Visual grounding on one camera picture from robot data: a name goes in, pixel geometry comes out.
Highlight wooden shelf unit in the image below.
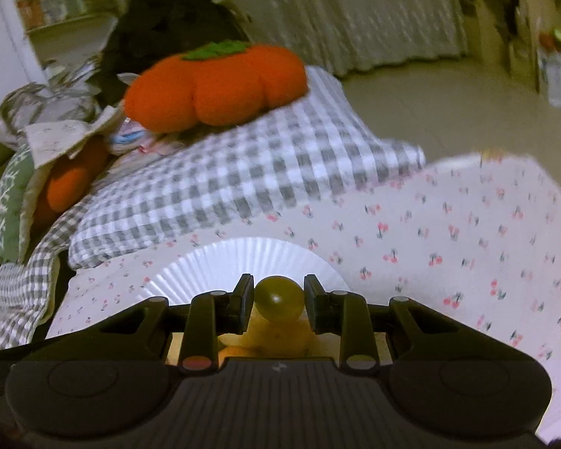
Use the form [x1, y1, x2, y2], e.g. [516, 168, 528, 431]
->
[453, 0, 561, 91]

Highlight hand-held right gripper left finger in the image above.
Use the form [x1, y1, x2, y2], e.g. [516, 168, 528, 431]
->
[93, 272, 256, 373]

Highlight green patterned pillow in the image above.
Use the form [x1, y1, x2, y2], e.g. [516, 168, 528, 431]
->
[0, 142, 39, 263]

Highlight small green round fruit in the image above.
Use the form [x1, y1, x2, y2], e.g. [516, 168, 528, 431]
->
[254, 276, 306, 325]

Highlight cherry print sheet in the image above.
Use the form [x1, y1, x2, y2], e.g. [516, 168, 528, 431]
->
[44, 152, 561, 441]

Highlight grey checkered quilt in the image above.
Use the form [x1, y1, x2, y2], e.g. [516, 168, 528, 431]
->
[0, 196, 91, 355]

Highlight black plush toy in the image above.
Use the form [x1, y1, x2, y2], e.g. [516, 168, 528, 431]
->
[100, 0, 249, 104]

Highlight grey checkered pillow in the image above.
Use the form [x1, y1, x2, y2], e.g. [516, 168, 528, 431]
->
[67, 65, 427, 271]

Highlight orange persimmon plush cushion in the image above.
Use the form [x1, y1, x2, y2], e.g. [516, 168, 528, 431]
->
[122, 41, 308, 134]

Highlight white paper plate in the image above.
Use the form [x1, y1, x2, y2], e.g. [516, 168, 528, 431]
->
[144, 237, 390, 366]

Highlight star print curtain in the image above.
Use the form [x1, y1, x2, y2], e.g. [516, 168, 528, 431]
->
[205, 0, 471, 79]

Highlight beige floral cloth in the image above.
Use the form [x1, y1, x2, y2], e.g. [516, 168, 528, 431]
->
[0, 82, 119, 168]

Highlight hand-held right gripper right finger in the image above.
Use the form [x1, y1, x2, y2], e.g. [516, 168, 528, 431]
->
[303, 274, 469, 371]

